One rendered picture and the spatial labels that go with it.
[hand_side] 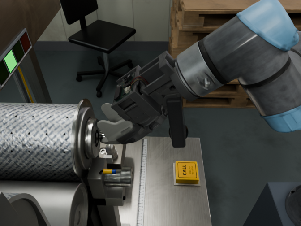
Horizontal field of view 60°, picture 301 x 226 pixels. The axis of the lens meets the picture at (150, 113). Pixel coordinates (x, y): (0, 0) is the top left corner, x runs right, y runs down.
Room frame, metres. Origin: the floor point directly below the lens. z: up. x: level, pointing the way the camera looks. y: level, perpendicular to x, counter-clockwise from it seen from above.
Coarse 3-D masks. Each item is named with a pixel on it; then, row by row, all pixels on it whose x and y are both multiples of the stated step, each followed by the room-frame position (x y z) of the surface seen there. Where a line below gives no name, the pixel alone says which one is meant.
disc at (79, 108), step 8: (80, 104) 0.34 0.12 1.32; (88, 104) 0.38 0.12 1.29; (80, 112) 0.33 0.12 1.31; (72, 128) 0.29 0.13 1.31; (72, 136) 0.28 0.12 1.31; (72, 144) 0.27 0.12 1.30; (72, 152) 0.26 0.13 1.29; (72, 160) 0.26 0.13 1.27; (80, 168) 0.27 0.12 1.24; (80, 176) 0.26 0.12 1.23
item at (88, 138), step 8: (88, 120) 0.34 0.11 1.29; (96, 120) 0.34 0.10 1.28; (88, 128) 0.32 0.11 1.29; (96, 128) 0.33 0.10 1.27; (88, 136) 0.30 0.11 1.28; (96, 136) 0.32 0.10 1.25; (88, 144) 0.29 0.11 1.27; (96, 144) 0.32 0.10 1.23; (88, 152) 0.29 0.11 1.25; (96, 152) 0.31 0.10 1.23
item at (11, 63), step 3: (9, 54) 0.70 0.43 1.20; (12, 54) 0.72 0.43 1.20; (6, 57) 0.68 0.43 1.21; (9, 57) 0.70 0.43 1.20; (12, 57) 0.71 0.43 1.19; (6, 60) 0.68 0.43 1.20; (9, 60) 0.69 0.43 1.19; (12, 60) 0.70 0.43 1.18; (15, 60) 0.72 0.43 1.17; (6, 63) 0.67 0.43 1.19; (9, 63) 0.69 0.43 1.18; (12, 63) 0.70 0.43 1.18; (15, 63) 0.71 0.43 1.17; (9, 66) 0.68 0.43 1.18; (12, 66) 0.69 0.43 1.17; (9, 69) 0.67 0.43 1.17; (12, 69) 0.69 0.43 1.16
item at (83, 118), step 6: (90, 108) 0.37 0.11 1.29; (84, 114) 0.33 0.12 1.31; (90, 114) 0.36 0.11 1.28; (84, 120) 0.32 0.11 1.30; (78, 126) 0.30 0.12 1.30; (84, 126) 0.31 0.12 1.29; (78, 132) 0.29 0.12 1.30; (78, 138) 0.29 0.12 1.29; (78, 144) 0.28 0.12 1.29; (78, 150) 0.27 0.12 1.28; (78, 156) 0.27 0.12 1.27; (84, 156) 0.28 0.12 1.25; (84, 162) 0.27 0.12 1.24; (90, 162) 0.30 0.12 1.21; (84, 168) 0.27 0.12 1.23
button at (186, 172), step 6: (180, 162) 0.51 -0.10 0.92; (186, 162) 0.51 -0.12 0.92; (192, 162) 0.51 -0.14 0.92; (180, 168) 0.48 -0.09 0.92; (186, 168) 0.48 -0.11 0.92; (192, 168) 0.48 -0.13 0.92; (180, 174) 0.46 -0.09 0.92; (186, 174) 0.46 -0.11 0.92; (192, 174) 0.46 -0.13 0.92; (180, 180) 0.44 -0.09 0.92; (186, 180) 0.44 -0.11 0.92; (192, 180) 0.44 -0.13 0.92; (198, 180) 0.44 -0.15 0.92
